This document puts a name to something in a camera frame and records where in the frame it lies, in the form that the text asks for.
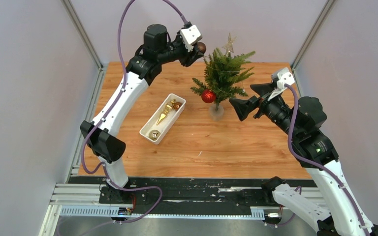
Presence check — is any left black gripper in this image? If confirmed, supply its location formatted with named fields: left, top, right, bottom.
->
left=158, top=29, right=204, bottom=68

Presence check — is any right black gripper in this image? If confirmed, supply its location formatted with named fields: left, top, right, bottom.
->
left=228, top=82, right=300, bottom=139

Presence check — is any dark brown ball ornament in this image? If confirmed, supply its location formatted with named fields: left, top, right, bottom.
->
left=197, top=42, right=206, bottom=54

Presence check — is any small green christmas tree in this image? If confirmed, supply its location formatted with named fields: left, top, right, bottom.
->
left=190, top=48, right=256, bottom=121

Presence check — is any silver star ornament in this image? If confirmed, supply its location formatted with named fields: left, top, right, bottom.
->
left=222, top=32, right=237, bottom=55

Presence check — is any red glitter ball ornament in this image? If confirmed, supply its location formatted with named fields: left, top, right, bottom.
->
left=201, top=89, right=216, bottom=104

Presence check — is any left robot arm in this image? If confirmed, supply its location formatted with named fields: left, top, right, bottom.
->
left=80, top=23, right=206, bottom=204

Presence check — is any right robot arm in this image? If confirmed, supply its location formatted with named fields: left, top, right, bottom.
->
left=230, top=83, right=378, bottom=236

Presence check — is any bronze ball ornament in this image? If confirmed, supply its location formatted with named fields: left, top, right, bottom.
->
left=173, top=102, right=182, bottom=111

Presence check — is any gold finial ornament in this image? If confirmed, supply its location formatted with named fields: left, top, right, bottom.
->
left=156, top=99, right=176, bottom=125

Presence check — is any white ornament tray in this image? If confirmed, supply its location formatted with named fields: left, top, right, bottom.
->
left=139, top=93, right=186, bottom=145

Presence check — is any gold ball ornament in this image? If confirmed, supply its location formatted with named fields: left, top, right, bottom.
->
left=148, top=129, right=161, bottom=141

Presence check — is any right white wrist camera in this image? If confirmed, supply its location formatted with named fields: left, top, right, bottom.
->
left=268, top=67, right=295, bottom=101

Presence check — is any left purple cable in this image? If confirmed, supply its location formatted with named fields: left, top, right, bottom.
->
left=80, top=0, right=191, bottom=225

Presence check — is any purple cable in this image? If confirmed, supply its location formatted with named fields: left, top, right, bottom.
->
left=80, top=0, right=191, bottom=225
left=284, top=84, right=372, bottom=236

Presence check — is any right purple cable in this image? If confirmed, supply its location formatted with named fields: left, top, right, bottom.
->
left=284, top=84, right=372, bottom=236

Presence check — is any left aluminium frame post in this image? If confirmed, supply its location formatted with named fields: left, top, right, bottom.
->
left=61, top=0, right=104, bottom=70

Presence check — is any aluminium frame post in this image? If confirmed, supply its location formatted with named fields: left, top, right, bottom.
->
left=290, top=0, right=337, bottom=72
left=61, top=0, right=104, bottom=70

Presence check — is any white slotted cable duct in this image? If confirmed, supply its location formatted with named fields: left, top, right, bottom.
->
left=60, top=206, right=265, bottom=220

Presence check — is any right aluminium frame post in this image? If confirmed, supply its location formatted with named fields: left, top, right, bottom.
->
left=290, top=0, right=337, bottom=72

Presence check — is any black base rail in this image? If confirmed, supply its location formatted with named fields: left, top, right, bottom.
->
left=99, top=177, right=280, bottom=216

